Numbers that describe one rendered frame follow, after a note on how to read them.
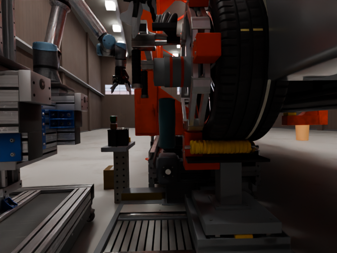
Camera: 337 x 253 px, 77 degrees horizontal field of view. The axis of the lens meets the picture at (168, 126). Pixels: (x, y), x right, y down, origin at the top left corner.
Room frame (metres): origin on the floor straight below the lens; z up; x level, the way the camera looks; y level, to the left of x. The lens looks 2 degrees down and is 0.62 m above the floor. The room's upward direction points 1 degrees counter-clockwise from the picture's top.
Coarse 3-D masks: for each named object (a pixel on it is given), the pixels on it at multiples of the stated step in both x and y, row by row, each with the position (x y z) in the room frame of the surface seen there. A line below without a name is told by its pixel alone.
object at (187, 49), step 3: (186, 21) 0.97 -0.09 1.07; (186, 24) 0.97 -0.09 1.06; (189, 24) 0.97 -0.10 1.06; (186, 27) 0.97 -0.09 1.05; (189, 27) 0.97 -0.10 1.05; (186, 30) 0.97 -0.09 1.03; (189, 30) 0.97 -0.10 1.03; (186, 33) 0.97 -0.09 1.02; (189, 33) 0.97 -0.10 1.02; (186, 36) 0.97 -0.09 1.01; (189, 36) 0.97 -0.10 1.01; (186, 39) 0.97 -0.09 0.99; (189, 39) 0.97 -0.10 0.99; (186, 42) 0.97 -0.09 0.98; (189, 42) 0.97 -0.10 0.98; (186, 45) 0.97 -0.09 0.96; (189, 45) 0.97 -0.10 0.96; (186, 48) 0.97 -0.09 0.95; (189, 48) 0.97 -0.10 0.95; (186, 51) 0.97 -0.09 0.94; (189, 51) 0.97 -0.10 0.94; (186, 54) 0.97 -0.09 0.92; (189, 54) 0.97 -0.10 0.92
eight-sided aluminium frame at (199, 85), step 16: (192, 16) 0.75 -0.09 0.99; (192, 32) 0.73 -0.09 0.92; (208, 32) 0.72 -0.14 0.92; (192, 48) 0.73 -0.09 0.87; (192, 64) 0.74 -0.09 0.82; (208, 64) 0.72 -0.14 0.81; (192, 80) 0.72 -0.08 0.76; (208, 80) 0.72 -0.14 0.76; (192, 96) 0.75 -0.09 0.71; (208, 96) 0.76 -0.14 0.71; (192, 112) 0.81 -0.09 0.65; (192, 128) 0.87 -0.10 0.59
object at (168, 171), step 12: (168, 156) 1.28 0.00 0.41; (156, 168) 1.28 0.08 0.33; (168, 168) 1.26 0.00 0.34; (180, 168) 1.29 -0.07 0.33; (168, 180) 1.26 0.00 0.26; (180, 180) 1.28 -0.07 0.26; (192, 180) 1.37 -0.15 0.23; (168, 192) 1.42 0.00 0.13; (180, 192) 1.43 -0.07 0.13; (168, 204) 1.34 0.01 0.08; (180, 204) 1.34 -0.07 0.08
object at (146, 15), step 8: (144, 16) 1.46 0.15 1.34; (152, 32) 1.47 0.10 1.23; (144, 56) 1.46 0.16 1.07; (152, 56) 1.47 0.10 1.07; (152, 72) 1.47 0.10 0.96; (152, 80) 1.47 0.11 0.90; (152, 88) 1.47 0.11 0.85; (136, 96) 1.46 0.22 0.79; (152, 96) 1.47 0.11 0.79; (136, 104) 1.46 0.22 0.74; (144, 104) 1.46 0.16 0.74; (152, 104) 1.46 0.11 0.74; (136, 112) 1.46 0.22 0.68; (144, 112) 1.46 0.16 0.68; (152, 112) 1.46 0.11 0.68; (136, 120) 1.46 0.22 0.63; (144, 120) 1.46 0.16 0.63; (152, 120) 1.46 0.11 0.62; (136, 128) 1.46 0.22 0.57; (144, 128) 1.46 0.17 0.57; (152, 128) 1.45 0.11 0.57
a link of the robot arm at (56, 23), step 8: (56, 0) 1.24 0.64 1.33; (64, 0) 1.26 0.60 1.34; (56, 8) 1.25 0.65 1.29; (64, 8) 1.27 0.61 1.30; (56, 16) 1.25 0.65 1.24; (64, 16) 1.28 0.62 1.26; (48, 24) 1.25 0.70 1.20; (56, 24) 1.25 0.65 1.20; (64, 24) 1.30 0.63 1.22; (48, 32) 1.24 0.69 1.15; (56, 32) 1.25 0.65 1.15; (48, 40) 1.23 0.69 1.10; (56, 40) 1.25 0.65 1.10
